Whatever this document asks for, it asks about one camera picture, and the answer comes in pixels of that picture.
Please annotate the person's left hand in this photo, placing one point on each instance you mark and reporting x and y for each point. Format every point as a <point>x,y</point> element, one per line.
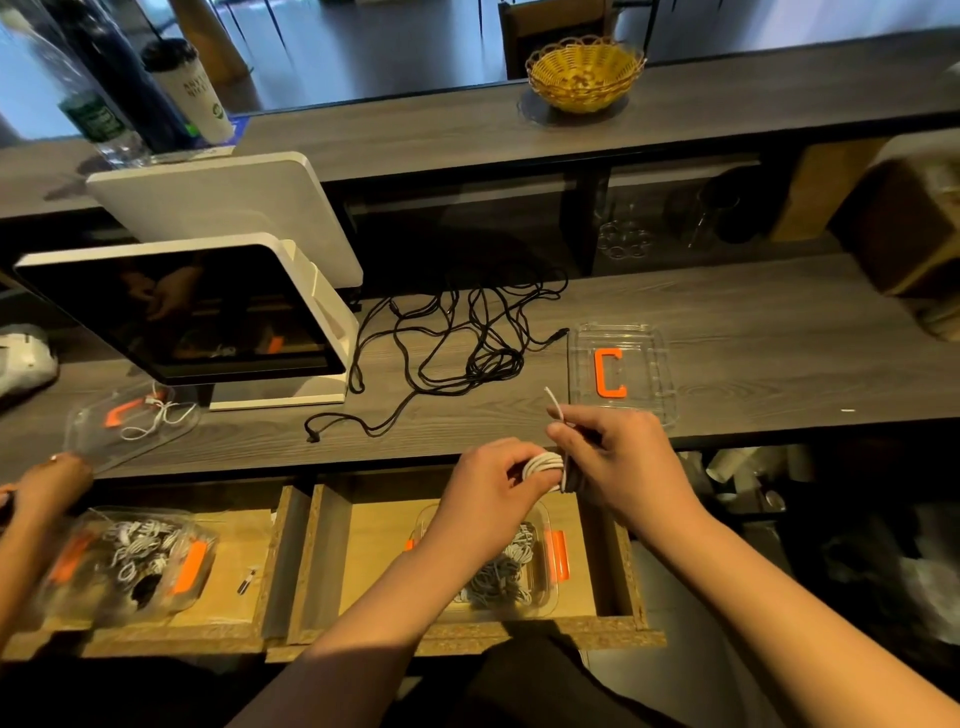
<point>488,503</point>

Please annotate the person's right hand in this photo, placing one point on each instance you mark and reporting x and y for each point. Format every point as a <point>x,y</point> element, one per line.
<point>630,473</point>

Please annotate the clear container drawer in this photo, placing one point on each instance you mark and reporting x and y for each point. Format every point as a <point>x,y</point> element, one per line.
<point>68,600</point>
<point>548,600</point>

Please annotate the person's left forearm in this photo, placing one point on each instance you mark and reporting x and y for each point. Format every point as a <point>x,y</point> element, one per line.
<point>353,645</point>

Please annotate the person's right forearm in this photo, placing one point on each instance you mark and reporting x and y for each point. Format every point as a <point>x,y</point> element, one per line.
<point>825,623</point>

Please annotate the another person's forearm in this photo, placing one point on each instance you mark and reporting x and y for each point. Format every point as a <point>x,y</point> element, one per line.
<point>23,578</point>

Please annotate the brown cardboard box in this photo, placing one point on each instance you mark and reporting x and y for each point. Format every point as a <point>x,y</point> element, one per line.
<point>918,218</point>

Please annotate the pile of white containers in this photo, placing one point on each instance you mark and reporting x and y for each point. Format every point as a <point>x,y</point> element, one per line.
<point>743,473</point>

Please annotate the wooden drawer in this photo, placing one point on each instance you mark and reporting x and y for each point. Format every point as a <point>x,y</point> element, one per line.
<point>278,585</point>
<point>615,593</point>

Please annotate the small white connector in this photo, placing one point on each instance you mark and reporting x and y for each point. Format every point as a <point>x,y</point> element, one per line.
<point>248,578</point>

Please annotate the flat cardboard sheet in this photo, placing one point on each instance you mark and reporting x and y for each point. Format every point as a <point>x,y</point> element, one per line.
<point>825,188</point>

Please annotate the white touchscreen monitor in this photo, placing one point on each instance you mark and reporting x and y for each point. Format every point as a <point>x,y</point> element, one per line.
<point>180,315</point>

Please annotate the grey wooden bar counter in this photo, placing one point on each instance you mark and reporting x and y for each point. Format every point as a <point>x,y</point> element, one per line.
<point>435,135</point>

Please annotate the white customer display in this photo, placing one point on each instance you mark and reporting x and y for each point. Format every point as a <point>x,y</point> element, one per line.
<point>225,218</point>

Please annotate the yellow woven basket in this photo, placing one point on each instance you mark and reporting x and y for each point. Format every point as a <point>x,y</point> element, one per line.
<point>585,78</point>

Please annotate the blue white notebook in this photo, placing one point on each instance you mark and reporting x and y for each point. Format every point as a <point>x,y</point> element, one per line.
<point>239,132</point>

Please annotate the brown wooden chair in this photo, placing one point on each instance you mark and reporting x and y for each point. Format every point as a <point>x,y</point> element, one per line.
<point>555,18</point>

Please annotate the white headset device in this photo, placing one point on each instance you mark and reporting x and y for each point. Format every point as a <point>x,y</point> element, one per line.
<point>23,360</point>

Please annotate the white paper coffee cup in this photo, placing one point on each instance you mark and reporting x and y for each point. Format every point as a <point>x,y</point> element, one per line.
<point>192,93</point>

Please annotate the round wooden table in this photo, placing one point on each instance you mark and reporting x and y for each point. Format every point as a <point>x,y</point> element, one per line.
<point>210,38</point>

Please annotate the clear plastic water bottle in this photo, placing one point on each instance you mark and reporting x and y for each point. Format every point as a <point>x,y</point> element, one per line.
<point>90,113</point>

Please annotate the black thermos bottle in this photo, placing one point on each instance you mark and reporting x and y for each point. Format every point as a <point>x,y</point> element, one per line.
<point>128,68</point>

